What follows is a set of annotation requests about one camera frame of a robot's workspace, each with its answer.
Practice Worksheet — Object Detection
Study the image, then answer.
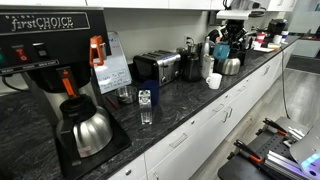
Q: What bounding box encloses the white steel water bottle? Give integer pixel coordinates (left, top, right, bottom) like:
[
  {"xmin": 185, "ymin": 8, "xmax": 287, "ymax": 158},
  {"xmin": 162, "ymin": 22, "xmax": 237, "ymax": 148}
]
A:
[{"xmin": 201, "ymin": 36, "xmax": 211, "ymax": 79}]

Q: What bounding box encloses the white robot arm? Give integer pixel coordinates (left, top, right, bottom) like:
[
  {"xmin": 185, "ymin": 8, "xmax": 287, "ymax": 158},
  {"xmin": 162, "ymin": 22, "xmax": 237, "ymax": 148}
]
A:
[{"xmin": 216, "ymin": 0, "xmax": 266, "ymax": 44}]

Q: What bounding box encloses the dark blue cup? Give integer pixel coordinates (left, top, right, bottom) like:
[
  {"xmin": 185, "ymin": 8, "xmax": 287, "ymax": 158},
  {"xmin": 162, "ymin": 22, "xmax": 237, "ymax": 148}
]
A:
[{"xmin": 143, "ymin": 80, "xmax": 159, "ymax": 106}]

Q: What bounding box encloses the white mug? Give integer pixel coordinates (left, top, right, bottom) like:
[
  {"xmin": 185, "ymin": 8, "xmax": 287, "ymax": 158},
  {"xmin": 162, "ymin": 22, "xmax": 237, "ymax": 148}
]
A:
[{"xmin": 206, "ymin": 73, "xmax": 222, "ymax": 89}]

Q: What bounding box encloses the black coffee maker machine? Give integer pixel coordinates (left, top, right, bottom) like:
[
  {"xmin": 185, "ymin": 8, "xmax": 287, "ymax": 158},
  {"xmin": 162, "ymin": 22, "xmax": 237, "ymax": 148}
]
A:
[{"xmin": 0, "ymin": 5, "xmax": 131, "ymax": 180}]

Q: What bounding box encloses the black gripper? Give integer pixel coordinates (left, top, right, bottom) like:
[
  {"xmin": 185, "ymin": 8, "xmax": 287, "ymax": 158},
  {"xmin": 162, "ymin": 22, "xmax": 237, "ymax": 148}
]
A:
[{"xmin": 226, "ymin": 20, "xmax": 247, "ymax": 44}]

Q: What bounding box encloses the steel carafe near rack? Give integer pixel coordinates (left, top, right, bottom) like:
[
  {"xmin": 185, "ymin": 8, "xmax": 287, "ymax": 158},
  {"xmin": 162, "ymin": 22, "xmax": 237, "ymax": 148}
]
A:
[{"xmin": 217, "ymin": 58, "xmax": 241, "ymax": 76}]

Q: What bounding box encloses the black coffee grinder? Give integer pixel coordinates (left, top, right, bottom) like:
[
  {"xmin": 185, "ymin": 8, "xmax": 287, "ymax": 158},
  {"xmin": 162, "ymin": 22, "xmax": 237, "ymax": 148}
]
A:
[{"xmin": 181, "ymin": 46, "xmax": 201, "ymax": 82}]

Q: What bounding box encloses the black and chrome toaster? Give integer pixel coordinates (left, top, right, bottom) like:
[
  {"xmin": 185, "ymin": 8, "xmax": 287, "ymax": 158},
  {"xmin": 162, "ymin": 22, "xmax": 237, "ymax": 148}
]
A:
[{"xmin": 133, "ymin": 50, "xmax": 181, "ymax": 86}]

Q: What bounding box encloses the black clamp with orange tip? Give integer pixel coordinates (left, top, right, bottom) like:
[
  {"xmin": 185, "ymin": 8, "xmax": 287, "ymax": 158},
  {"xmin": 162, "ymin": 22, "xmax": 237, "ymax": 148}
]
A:
[{"xmin": 263, "ymin": 118, "xmax": 287, "ymax": 136}]

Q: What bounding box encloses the small steel bowl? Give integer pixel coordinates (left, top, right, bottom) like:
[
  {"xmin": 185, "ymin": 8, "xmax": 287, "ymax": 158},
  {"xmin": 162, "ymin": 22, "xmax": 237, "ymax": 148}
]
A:
[{"xmin": 115, "ymin": 86, "xmax": 137, "ymax": 104}]

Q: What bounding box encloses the small whiteboard sign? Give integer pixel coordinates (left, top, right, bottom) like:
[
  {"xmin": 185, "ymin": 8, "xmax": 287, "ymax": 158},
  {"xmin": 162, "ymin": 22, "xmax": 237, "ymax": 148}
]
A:
[{"xmin": 94, "ymin": 31, "xmax": 132, "ymax": 94}]

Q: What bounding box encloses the blue mug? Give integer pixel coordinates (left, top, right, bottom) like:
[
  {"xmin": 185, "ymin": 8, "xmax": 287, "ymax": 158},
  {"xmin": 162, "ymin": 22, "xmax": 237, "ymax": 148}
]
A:
[{"xmin": 213, "ymin": 42, "xmax": 230, "ymax": 60}]

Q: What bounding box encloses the black dish rack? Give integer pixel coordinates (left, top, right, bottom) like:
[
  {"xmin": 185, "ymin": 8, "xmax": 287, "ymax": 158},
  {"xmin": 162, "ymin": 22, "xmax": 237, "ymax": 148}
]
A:
[{"xmin": 208, "ymin": 28, "xmax": 252, "ymax": 65}]

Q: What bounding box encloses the steel carafe under coffee maker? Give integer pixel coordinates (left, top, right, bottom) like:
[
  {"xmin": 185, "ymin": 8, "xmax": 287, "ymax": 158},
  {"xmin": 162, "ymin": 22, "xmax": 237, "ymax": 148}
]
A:
[{"xmin": 56, "ymin": 95, "xmax": 113, "ymax": 161}]

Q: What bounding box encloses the wall power outlet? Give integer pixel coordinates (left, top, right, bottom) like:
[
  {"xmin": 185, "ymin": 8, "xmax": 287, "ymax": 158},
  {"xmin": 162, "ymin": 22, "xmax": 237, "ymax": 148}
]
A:
[{"xmin": 184, "ymin": 35, "xmax": 193, "ymax": 46}]

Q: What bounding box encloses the clear square glass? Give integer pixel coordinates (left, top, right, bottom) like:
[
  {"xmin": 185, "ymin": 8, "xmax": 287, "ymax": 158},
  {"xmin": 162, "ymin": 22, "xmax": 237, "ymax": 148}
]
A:
[{"xmin": 138, "ymin": 90, "xmax": 152, "ymax": 124}]

